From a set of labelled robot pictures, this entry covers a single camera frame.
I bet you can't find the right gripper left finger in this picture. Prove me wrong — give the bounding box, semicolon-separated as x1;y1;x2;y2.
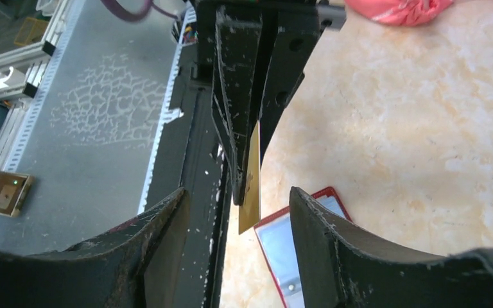
0;188;190;307

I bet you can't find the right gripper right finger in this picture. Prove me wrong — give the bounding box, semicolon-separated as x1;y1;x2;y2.
290;187;493;307

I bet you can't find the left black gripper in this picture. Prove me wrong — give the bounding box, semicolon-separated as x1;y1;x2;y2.
195;1;347;205

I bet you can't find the red card holder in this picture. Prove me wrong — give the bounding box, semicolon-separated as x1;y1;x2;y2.
254;186;352;307

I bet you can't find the gold credit card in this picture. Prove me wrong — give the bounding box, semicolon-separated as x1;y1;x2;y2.
238;122;261;234

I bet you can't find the pink white cloth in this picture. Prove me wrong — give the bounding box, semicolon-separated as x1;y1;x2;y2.
345;0;454;26

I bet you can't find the brown electronic box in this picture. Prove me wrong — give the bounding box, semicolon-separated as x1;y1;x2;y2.
0;171;35;217

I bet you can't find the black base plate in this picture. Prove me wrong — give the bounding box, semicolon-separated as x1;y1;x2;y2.
147;45;230;307

